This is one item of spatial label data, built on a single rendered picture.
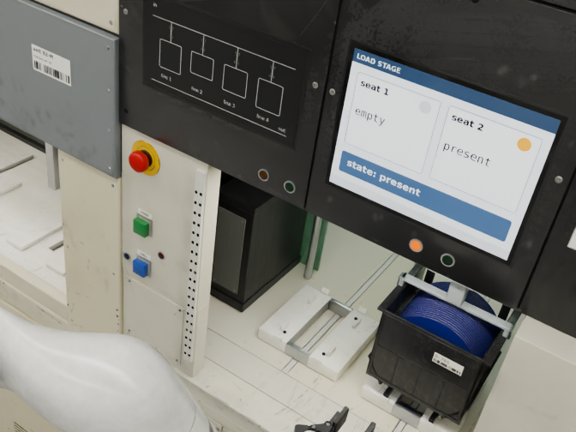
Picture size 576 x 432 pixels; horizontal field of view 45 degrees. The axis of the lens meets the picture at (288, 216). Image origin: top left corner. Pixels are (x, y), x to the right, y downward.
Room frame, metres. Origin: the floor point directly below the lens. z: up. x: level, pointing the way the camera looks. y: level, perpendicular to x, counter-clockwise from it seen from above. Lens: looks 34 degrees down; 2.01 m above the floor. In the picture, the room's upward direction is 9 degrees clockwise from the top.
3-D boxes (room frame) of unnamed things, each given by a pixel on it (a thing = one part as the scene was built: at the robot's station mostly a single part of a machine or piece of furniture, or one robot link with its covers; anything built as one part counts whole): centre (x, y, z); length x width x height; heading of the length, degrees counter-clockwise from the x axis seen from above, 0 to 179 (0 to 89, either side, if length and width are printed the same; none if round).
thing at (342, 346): (1.21, -0.12, 0.89); 0.22 x 0.21 x 0.04; 152
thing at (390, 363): (1.09, -0.35, 1.06); 0.24 x 0.20 x 0.32; 62
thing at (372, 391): (1.09, -0.35, 0.89); 0.22 x 0.21 x 0.04; 152
